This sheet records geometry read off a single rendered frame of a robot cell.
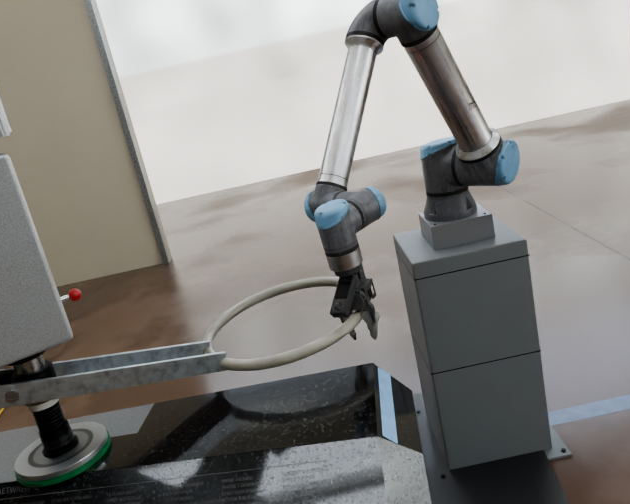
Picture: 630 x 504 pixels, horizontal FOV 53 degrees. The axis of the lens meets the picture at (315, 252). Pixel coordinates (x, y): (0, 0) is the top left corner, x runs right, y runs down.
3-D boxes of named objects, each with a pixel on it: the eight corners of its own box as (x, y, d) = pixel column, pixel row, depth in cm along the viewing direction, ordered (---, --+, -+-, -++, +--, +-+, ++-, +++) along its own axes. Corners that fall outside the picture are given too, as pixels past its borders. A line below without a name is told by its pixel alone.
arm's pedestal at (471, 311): (413, 413, 281) (378, 233, 257) (523, 389, 280) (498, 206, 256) (439, 484, 233) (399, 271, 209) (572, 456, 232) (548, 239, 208)
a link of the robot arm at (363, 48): (346, -4, 186) (294, 216, 177) (379, -13, 177) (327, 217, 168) (370, 17, 194) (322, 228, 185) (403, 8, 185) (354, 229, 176)
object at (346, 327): (251, 396, 147) (246, 385, 146) (178, 342, 189) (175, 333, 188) (406, 303, 169) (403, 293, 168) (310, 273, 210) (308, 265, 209)
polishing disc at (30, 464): (89, 416, 165) (88, 412, 164) (121, 443, 148) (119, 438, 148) (5, 459, 153) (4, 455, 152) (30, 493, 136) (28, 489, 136)
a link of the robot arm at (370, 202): (353, 184, 175) (324, 200, 167) (386, 183, 167) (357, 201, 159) (361, 215, 178) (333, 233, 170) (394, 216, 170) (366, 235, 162)
